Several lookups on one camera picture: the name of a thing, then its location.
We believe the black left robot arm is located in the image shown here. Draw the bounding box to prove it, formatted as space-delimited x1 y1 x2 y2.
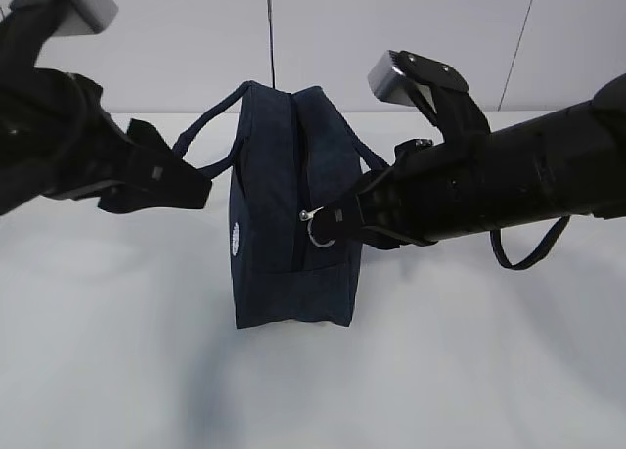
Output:
1 3 179 214

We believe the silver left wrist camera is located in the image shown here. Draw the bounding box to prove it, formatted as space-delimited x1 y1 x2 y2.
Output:
9 0 120 37

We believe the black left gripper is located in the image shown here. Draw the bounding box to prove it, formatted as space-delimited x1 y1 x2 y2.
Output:
72 119 212 214

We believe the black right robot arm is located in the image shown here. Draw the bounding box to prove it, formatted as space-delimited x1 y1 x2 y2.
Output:
126 79 625 273

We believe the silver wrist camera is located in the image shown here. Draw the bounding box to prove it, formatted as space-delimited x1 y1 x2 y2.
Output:
9 0 120 37
367 49 490 137

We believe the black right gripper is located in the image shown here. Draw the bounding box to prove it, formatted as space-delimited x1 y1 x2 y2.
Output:
308 138 470 249

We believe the navy blue lunch bag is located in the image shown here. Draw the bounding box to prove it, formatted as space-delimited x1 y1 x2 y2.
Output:
173 81 388 329

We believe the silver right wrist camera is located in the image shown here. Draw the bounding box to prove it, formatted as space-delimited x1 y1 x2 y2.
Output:
367 49 490 137

